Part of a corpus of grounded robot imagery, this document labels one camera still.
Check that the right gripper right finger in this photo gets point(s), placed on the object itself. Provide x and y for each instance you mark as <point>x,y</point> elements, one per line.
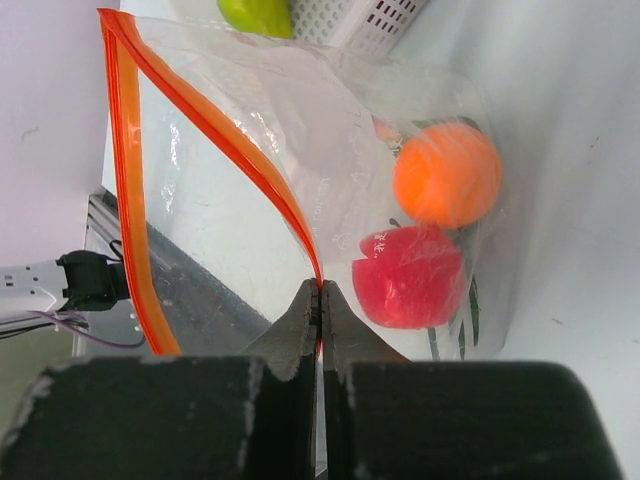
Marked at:
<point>390,418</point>

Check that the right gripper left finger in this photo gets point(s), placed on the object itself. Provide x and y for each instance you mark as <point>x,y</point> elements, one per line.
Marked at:
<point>245,416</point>

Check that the large red apple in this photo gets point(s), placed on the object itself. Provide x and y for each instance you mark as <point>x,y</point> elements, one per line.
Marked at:
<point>409,277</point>

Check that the orange fruit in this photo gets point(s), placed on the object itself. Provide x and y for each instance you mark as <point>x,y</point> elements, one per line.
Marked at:
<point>450,175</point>

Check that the clear zip bag orange zipper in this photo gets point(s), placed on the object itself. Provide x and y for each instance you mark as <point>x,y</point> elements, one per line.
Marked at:
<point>260,159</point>

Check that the yellow green pear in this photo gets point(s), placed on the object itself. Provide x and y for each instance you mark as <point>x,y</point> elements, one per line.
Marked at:
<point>265,17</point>

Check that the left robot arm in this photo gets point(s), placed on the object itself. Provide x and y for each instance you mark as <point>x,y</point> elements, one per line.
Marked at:
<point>80,281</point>

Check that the white plastic basket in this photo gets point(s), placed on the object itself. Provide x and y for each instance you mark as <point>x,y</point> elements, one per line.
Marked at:
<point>365,26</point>

